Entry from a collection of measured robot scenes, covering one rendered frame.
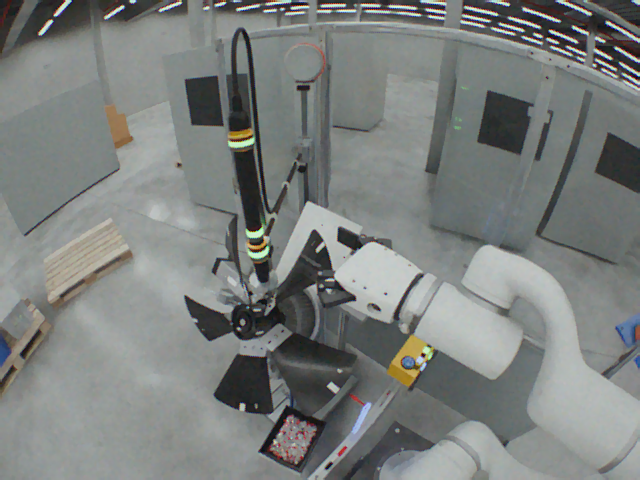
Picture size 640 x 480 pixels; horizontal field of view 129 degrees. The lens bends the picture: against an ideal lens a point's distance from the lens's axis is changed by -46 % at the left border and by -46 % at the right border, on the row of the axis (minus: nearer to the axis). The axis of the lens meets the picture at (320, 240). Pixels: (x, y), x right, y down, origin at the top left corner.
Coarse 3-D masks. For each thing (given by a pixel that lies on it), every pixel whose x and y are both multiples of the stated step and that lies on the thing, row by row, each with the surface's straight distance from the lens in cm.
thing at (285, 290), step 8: (312, 232) 88; (312, 240) 85; (320, 240) 81; (304, 248) 88; (312, 248) 82; (312, 256) 80; (320, 256) 77; (328, 256) 74; (296, 264) 87; (320, 264) 75; (328, 264) 73; (296, 272) 82; (288, 280) 84; (296, 280) 80; (304, 280) 77; (312, 280) 74; (280, 288) 88; (288, 288) 81; (296, 288) 78; (304, 288) 76; (280, 296) 83; (288, 296) 80
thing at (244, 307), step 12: (264, 300) 98; (240, 312) 91; (252, 312) 87; (264, 312) 90; (276, 312) 95; (240, 324) 92; (252, 324) 88; (264, 324) 89; (276, 324) 95; (240, 336) 92; (252, 336) 88
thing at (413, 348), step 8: (408, 344) 105; (416, 344) 106; (424, 344) 107; (400, 352) 103; (408, 352) 103; (416, 352) 104; (424, 352) 105; (400, 360) 101; (416, 360) 103; (424, 360) 104; (392, 368) 103; (400, 368) 100; (408, 368) 100; (392, 376) 107; (400, 376) 104; (408, 376) 101; (408, 384) 106
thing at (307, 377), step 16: (272, 352) 87; (288, 352) 86; (304, 352) 86; (320, 352) 85; (336, 352) 85; (288, 368) 85; (304, 368) 84; (320, 368) 83; (352, 368) 82; (288, 384) 84; (304, 384) 83; (320, 384) 82; (336, 384) 82; (304, 400) 83; (320, 400) 82
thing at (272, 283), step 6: (270, 240) 67; (270, 246) 67; (270, 252) 66; (270, 258) 68; (270, 264) 68; (270, 270) 70; (252, 276) 70; (270, 276) 69; (276, 276) 69; (252, 282) 69; (258, 282) 68; (270, 282) 68; (276, 282) 68; (258, 288) 67; (264, 288) 67; (270, 288) 67
